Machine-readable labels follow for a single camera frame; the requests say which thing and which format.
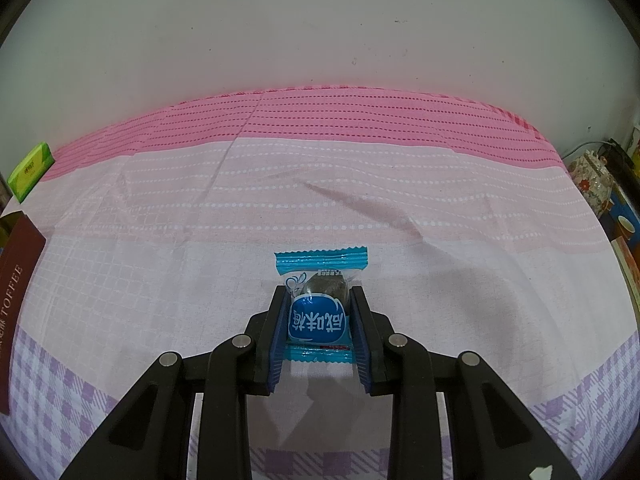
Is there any blue plum candy packet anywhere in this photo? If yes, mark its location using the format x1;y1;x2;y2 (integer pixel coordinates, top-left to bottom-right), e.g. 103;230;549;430
274;245;370;365

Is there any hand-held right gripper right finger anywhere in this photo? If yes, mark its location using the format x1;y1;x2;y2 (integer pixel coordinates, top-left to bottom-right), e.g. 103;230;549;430
349;285;581;480

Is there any maroon and gold tin box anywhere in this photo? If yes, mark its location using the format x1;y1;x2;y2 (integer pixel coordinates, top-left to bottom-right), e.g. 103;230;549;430
0;210;47;416

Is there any pink and purple checked tablecloth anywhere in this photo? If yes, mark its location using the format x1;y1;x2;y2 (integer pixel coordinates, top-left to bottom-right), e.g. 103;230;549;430
0;82;640;480

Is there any blue printed box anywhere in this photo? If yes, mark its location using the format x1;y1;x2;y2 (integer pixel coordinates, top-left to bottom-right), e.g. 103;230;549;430
607;185;640;241

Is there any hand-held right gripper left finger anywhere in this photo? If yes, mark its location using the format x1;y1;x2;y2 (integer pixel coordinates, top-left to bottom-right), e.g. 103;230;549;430
60;285;293;480

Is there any grey cable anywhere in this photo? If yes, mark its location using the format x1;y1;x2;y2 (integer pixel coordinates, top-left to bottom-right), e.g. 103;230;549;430
562;139;608;161

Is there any floral printed box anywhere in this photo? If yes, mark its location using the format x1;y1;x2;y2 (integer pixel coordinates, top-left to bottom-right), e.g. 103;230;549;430
567;150;617;218

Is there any green tissue pack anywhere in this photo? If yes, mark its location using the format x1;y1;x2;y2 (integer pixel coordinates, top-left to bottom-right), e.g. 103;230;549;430
7;142;55;205

